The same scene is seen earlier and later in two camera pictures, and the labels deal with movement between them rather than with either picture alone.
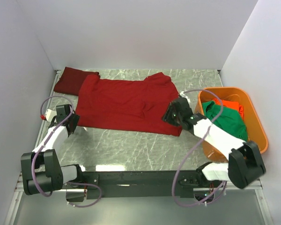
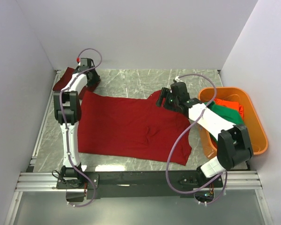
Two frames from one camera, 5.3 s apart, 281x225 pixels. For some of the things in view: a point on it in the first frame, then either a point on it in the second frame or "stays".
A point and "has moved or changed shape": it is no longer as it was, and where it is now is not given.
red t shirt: (137, 105) has moved or changed shape
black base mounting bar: (145, 183) stays
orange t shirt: (233, 105) stays
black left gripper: (75, 119) to (96, 79)
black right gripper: (166, 117) to (166, 93)
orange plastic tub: (255, 131) stays
